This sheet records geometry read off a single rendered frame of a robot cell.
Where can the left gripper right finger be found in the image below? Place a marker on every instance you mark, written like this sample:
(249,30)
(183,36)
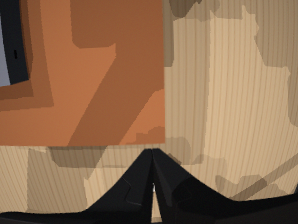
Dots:
(183,199)

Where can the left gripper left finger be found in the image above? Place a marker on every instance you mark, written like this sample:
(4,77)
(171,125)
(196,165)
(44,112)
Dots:
(128,201)

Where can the grey network switch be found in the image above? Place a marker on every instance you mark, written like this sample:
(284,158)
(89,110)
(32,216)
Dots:
(13,67)

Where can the dark brown low bench with grey legs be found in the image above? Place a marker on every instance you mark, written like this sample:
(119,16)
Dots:
(96,75)

